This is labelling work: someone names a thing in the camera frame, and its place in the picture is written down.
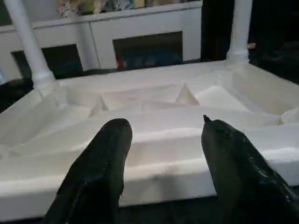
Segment red bottle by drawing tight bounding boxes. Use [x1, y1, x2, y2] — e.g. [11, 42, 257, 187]
[116, 55, 125, 70]

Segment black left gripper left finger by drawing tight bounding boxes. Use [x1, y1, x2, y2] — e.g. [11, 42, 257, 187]
[41, 118, 134, 224]

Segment white glass door cabinet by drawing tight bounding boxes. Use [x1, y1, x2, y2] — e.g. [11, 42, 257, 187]
[0, 0, 203, 80]

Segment white plastic table top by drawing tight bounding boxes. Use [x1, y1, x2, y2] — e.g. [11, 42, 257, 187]
[0, 61, 299, 220]

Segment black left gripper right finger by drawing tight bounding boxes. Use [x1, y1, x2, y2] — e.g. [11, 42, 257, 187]
[200, 113, 299, 224]

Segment white plastic table leg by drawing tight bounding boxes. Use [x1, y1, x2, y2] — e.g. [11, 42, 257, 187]
[226, 0, 253, 65]
[4, 0, 57, 89]

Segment black work surface mat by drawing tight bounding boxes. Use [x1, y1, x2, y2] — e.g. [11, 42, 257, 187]
[0, 42, 299, 224]

